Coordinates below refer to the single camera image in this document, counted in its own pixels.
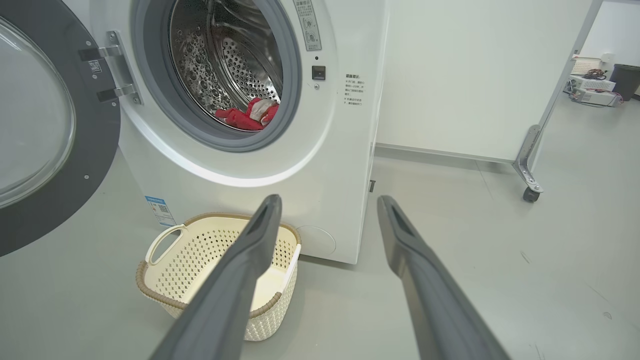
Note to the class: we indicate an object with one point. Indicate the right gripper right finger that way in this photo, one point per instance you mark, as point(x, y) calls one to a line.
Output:
point(430, 300)

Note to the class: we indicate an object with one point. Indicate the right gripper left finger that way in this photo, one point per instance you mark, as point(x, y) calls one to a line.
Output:
point(235, 290)

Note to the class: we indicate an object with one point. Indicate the red and white garment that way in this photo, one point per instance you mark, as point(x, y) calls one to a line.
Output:
point(245, 120)

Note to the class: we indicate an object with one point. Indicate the washing machine door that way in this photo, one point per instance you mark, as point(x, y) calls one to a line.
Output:
point(75, 200)

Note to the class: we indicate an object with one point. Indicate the cream perforated laundry basket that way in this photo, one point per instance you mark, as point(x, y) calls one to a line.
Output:
point(190, 270)

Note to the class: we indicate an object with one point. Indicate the white front-loading washing machine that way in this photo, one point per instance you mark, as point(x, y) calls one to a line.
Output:
point(340, 165)

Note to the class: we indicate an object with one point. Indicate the steel perforated washer drum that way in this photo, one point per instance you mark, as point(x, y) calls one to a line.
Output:
point(225, 60)

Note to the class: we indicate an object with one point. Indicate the metal door hinge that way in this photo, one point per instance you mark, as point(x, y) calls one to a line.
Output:
point(117, 65)

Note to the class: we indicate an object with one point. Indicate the small white lattice basket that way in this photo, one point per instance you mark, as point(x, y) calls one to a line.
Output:
point(585, 66)

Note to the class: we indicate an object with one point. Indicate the round white filter cover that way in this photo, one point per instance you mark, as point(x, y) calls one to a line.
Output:
point(320, 242)

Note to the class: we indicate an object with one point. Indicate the blue energy label sticker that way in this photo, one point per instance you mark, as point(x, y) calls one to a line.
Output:
point(161, 212)

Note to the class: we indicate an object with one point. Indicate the black caster wheel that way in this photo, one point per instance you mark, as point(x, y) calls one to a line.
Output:
point(531, 195)

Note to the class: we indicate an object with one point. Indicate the printed text notice sticker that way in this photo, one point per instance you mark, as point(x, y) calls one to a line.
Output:
point(354, 90)

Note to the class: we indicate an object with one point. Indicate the white partition panel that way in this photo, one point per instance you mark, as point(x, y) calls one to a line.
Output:
point(475, 75)

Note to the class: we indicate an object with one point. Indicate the white electronic device box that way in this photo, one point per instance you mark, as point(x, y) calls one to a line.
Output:
point(597, 98)
point(592, 83)

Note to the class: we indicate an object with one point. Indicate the grey warning label strip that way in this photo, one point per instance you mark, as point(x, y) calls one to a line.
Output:
point(307, 25)

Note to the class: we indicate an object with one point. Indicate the dark grey waste bin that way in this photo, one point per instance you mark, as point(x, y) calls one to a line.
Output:
point(625, 82)

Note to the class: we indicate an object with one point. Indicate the metal partition leg bracket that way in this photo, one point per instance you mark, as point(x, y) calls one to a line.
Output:
point(525, 160)

